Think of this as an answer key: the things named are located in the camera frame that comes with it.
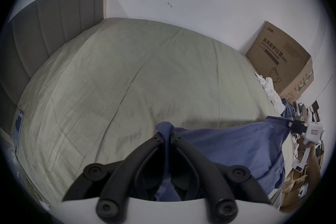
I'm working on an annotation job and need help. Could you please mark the crumpled blue cloth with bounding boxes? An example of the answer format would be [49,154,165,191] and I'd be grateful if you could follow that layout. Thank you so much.
[280,98,295,119]

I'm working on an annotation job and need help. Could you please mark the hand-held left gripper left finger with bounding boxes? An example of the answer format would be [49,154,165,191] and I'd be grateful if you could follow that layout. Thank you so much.
[62,133,165,217]

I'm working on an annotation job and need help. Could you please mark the blue shirt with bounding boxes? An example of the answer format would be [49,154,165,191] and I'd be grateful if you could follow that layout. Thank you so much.
[154,116,295,202]

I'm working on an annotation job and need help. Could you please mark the person's right hand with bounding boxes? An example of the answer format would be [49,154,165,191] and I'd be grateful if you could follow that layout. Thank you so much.
[306,143,323,179]

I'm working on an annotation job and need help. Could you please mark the smartphone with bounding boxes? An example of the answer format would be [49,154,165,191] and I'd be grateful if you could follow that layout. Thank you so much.
[12,110,25,150]

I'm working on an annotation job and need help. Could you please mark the pile of flat cardboard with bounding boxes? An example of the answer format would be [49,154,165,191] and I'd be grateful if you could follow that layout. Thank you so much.
[281,170,314,212]

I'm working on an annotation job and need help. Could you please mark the grey padded headboard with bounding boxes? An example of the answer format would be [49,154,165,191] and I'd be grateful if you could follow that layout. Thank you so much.
[0,0,105,137]

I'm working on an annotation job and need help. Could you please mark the crumpled white cloth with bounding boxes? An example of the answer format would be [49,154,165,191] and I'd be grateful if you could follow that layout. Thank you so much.
[255,73,286,114]

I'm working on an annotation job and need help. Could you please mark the brown cardboard carton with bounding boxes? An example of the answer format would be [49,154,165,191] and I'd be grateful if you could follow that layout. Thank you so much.
[245,20,314,103]

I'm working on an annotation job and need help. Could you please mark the bed with pale green sheet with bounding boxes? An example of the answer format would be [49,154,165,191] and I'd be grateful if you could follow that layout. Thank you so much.
[10,17,289,215]

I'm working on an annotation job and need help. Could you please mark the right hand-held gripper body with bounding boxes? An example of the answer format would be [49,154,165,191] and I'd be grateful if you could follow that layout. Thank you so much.
[291,120,326,171]

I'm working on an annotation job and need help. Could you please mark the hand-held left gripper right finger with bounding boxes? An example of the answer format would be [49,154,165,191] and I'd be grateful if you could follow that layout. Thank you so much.
[170,132,271,218]

